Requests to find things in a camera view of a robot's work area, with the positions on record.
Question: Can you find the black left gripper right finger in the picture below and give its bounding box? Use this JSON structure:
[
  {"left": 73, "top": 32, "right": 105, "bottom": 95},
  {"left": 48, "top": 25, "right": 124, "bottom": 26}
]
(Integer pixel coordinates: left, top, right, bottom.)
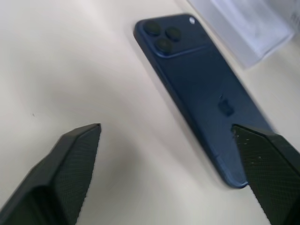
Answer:
[{"left": 231, "top": 123, "right": 300, "bottom": 225}]

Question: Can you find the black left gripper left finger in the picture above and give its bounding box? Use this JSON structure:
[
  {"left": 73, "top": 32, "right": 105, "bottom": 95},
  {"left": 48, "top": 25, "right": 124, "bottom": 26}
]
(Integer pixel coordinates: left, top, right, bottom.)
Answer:
[{"left": 0, "top": 123, "right": 102, "bottom": 225}]

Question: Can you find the dark blue smartphone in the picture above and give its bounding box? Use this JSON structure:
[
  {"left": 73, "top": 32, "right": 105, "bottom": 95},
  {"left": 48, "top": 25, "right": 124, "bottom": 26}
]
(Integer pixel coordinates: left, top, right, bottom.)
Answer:
[{"left": 133, "top": 13, "right": 276, "bottom": 189}]

